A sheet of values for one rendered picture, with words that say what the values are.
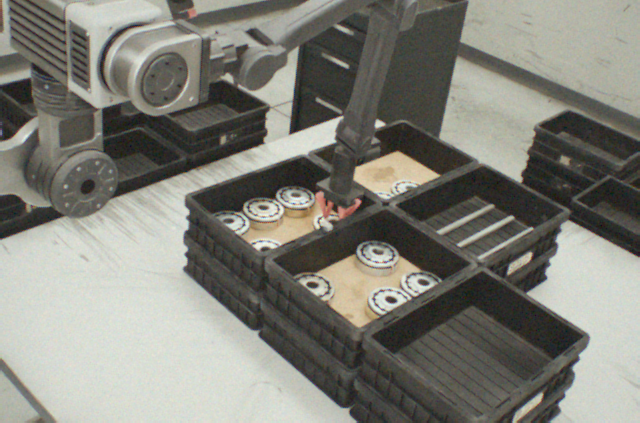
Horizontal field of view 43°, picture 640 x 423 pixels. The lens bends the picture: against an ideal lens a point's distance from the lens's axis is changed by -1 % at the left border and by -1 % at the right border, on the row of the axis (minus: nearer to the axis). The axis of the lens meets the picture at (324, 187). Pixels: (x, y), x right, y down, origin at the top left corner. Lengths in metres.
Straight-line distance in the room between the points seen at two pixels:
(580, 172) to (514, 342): 1.62
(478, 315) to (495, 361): 0.15
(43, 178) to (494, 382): 0.99
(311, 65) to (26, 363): 2.20
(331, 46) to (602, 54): 2.09
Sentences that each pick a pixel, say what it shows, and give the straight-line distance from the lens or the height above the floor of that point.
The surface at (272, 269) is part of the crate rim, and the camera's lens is 1.77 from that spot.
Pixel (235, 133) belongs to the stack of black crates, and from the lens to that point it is 3.14.
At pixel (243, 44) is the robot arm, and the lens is 1.41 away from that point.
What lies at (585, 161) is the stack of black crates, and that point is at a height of 0.55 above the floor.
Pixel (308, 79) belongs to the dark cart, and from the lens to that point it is 3.72.
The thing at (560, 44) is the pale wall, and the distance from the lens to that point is 5.27.
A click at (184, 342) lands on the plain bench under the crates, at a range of 1.91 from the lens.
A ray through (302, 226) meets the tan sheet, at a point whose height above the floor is 0.83.
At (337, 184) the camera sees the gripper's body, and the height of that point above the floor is 0.99.
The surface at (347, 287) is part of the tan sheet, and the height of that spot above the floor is 0.83.
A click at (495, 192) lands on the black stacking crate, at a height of 0.87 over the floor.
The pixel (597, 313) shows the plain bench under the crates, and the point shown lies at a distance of 2.27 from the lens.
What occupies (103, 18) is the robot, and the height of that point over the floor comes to 1.53.
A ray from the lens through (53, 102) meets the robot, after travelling 1.53.
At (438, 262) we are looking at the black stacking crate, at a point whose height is 0.88.
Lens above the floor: 1.99
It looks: 31 degrees down
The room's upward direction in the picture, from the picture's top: 8 degrees clockwise
